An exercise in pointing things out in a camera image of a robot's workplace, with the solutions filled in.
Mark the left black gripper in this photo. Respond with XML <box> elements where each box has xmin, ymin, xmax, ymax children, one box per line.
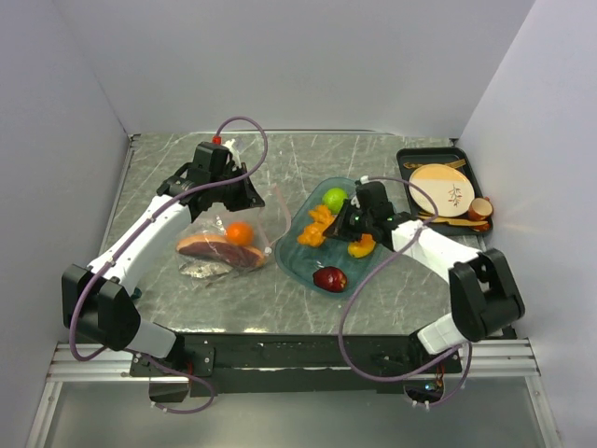
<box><xmin>211</xmin><ymin>162</ymin><xmax>265</xmax><ymax>212</ymax></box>

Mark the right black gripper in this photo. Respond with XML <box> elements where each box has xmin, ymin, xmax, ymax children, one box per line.
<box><xmin>324</xmin><ymin>199</ymin><xmax>373</xmax><ymax>243</ymax></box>

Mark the green apple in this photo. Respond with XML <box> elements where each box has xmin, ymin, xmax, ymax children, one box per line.
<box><xmin>322</xmin><ymin>188</ymin><xmax>349</xmax><ymax>215</ymax></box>

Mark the orange mango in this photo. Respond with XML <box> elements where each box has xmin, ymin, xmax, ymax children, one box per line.
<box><xmin>347</xmin><ymin>234</ymin><xmax>377</xmax><ymax>259</ymax></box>

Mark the teal transparent food tray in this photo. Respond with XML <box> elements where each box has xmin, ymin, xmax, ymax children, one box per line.
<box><xmin>274</xmin><ymin>177</ymin><xmax>387</xmax><ymax>299</ymax></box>

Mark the orange tangerine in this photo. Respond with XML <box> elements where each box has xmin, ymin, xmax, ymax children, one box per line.
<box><xmin>226</xmin><ymin>221</ymin><xmax>255</xmax><ymax>246</ymax></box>

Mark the red apple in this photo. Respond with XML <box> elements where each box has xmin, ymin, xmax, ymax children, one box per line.
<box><xmin>312</xmin><ymin>266</ymin><xmax>348</xmax><ymax>293</ymax></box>

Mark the clear zip top bag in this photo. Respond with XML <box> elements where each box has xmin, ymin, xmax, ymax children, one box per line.
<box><xmin>175</xmin><ymin>184</ymin><xmax>292</xmax><ymax>282</ymax></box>

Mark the sliced ham piece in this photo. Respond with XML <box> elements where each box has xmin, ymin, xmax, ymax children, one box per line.
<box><xmin>175</xmin><ymin>234</ymin><xmax>265</xmax><ymax>269</ymax></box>

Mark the grey toy fish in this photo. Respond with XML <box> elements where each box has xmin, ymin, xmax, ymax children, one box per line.
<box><xmin>179</xmin><ymin>260</ymin><xmax>232</xmax><ymax>279</ymax></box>

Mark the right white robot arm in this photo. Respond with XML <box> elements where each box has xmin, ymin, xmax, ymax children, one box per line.
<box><xmin>324</xmin><ymin>181</ymin><xmax>525</xmax><ymax>371</ymax></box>

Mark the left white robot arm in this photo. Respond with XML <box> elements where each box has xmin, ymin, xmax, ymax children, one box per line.
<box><xmin>62</xmin><ymin>136</ymin><xmax>265</xmax><ymax>375</ymax></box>

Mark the wooden spoon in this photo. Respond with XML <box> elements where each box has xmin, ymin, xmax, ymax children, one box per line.
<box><xmin>417</xmin><ymin>213</ymin><xmax>464</xmax><ymax>222</ymax></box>

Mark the cream and orange plate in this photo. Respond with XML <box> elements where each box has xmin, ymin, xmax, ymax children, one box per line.
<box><xmin>409</xmin><ymin>163</ymin><xmax>475</xmax><ymax>217</ymax></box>

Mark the wooden fork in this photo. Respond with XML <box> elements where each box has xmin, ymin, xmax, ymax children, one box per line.
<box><xmin>402</xmin><ymin>159</ymin><xmax>466</xmax><ymax>170</ymax></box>

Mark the small brown ceramic cup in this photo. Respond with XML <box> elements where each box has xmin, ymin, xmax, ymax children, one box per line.
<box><xmin>467</xmin><ymin>197</ymin><xmax>493</xmax><ymax>221</ymax></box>

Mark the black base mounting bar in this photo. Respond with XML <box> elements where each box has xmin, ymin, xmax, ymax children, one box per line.
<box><xmin>124</xmin><ymin>333</ymin><xmax>465</xmax><ymax>403</ymax></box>

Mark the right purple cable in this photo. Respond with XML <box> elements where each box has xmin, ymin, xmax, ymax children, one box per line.
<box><xmin>338</xmin><ymin>175</ymin><xmax>473</xmax><ymax>408</ymax></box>

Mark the purple cable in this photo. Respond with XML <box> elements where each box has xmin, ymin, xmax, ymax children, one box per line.
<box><xmin>68</xmin><ymin>116</ymin><xmax>270</xmax><ymax>415</ymax></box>
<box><xmin>338</xmin><ymin>175</ymin><xmax>473</xmax><ymax>408</ymax></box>

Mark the aluminium rail frame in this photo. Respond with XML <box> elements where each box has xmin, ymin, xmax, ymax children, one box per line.
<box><xmin>26</xmin><ymin>339</ymin><xmax>562</xmax><ymax>447</ymax></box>

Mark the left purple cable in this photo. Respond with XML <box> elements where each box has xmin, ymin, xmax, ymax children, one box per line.
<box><xmin>68</xmin><ymin>116</ymin><xmax>270</xmax><ymax>415</ymax></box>

